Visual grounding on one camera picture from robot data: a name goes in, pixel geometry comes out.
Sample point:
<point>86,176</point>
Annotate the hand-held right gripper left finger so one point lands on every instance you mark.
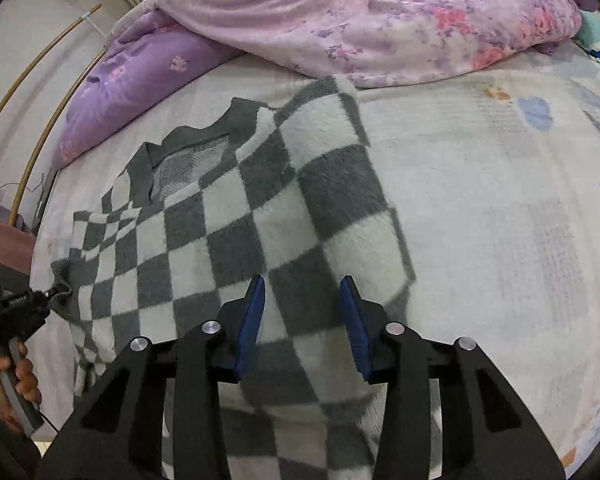
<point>250,317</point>

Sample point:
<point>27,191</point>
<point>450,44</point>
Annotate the curved wooden rod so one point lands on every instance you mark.
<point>27,60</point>
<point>45,135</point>

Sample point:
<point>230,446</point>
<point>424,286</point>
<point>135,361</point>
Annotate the pink floral quilt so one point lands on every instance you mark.
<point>380,15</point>

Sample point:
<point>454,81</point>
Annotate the grey white checkered sweater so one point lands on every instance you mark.
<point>240,260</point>

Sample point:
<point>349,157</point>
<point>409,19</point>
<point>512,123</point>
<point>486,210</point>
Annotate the purple floral pillow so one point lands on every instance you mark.
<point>125,90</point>

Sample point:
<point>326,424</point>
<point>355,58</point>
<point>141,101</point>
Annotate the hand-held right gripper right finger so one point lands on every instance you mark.
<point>354,320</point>

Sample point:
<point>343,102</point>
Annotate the patterned white bed sheet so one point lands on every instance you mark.
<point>490,220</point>

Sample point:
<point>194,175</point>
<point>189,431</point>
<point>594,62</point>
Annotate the person's left hand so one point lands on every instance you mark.
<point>22,385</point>

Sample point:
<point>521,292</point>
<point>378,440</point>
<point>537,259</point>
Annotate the reddish wooden furniture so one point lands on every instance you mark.
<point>5,242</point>

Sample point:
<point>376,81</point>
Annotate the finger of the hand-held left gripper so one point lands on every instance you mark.
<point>55,291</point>

